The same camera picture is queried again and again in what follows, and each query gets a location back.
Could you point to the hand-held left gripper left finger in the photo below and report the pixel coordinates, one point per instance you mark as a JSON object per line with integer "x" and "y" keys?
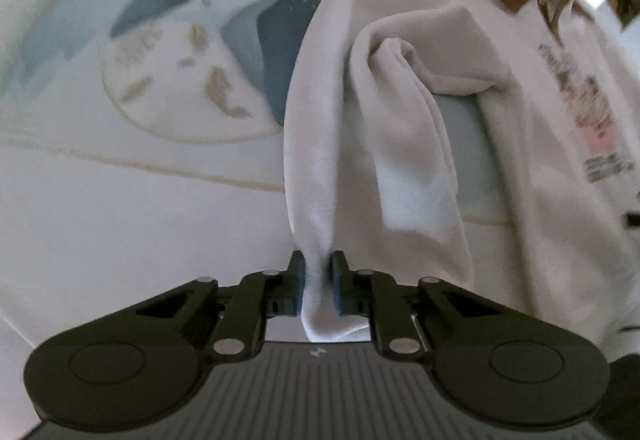
{"x": 298, "y": 287}

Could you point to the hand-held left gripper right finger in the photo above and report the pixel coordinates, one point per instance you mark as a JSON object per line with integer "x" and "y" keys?
{"x": 339, "y": 287}

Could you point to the white sweatshirt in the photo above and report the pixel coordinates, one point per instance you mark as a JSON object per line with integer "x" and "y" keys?
{"x": 345, "y": 120}

